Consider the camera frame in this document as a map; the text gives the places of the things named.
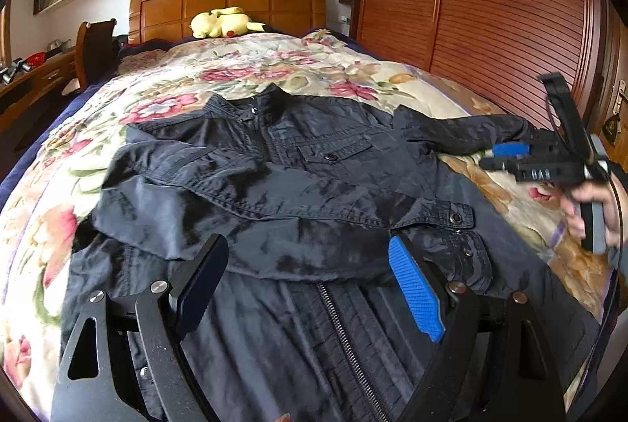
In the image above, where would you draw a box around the wooden desk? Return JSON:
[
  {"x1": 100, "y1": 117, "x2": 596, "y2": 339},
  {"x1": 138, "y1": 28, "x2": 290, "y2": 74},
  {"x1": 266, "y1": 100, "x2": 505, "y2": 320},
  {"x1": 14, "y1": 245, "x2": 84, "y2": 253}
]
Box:
[{"x1": 0, "y1": 46, "x2": 79, "y2": 133}]

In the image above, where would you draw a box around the wooden wardrobe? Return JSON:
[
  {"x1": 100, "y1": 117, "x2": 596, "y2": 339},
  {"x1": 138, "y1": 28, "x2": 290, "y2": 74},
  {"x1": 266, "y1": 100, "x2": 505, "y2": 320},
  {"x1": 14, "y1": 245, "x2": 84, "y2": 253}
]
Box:
[{"x1": 338, "y1": 0, "x2": 612, "y2": 135}]

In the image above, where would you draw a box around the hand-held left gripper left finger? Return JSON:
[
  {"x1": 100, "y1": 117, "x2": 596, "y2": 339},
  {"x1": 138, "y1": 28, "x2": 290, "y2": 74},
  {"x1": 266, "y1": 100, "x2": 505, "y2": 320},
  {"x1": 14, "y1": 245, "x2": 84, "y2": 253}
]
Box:
[{"x1": 49, "y1": 233, "x2": 231, "y2": 422}]

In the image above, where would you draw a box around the yellow plush toy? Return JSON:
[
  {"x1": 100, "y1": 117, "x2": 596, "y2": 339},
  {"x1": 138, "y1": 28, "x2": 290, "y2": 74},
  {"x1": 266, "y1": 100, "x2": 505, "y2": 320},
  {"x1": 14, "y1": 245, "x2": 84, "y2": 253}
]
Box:
[{"x1": 190, "y1": 6, "x2": 268, "y2": 41}]

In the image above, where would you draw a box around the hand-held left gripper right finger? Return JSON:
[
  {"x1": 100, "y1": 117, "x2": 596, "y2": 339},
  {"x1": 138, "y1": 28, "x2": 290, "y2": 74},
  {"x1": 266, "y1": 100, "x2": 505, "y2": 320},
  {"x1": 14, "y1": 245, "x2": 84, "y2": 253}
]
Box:
[{"x1": 387, "y1": 233, "x2": 582, "y2": 422}]

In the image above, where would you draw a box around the black cable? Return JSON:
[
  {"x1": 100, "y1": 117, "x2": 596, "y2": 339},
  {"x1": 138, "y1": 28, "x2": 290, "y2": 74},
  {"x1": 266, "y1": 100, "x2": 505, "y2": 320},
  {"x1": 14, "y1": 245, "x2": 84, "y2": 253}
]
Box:
[{"x1": 586, "y1": 157, "x2": 623, "y2": 384}]

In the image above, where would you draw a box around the person's right hand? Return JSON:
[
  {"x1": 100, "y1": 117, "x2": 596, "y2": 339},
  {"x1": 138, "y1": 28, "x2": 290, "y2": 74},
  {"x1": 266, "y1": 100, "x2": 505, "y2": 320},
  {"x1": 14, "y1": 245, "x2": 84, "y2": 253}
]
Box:
[{"x1": 559, "y1": 174, "x2": 628, "y2": 258}]

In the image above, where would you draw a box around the floral blanket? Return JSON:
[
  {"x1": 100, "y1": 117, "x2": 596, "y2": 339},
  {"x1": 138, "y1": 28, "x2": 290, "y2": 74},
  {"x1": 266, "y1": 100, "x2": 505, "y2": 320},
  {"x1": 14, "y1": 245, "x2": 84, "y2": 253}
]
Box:
[{"x1": 0, "y1": 29, "x2": 609, "y2": 413}]

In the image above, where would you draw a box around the black jacket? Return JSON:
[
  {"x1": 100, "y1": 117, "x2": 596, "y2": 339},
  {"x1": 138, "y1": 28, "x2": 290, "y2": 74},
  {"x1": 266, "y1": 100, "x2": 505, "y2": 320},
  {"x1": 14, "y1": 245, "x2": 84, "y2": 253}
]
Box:
[{"x1": 61, "y1": 83, "x2": 602, "y2": 422}]

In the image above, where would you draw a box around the wooden chair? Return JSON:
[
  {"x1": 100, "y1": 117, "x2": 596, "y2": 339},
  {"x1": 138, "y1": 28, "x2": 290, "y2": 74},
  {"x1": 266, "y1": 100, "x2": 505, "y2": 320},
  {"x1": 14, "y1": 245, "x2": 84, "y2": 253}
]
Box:
[{"x1": 75, "y1": 18, "x2": 119, "y2": 90}]

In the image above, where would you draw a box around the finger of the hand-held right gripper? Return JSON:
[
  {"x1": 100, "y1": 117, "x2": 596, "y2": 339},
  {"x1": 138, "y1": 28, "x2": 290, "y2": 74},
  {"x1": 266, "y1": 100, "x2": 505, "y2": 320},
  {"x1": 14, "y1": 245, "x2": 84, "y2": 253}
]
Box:
[
  {"x1": 479, "y1": 156, "x2": 518, "y2": 172},
  {"x1": 489, "y1": 141, "x2": 533, "y2": 159}
]

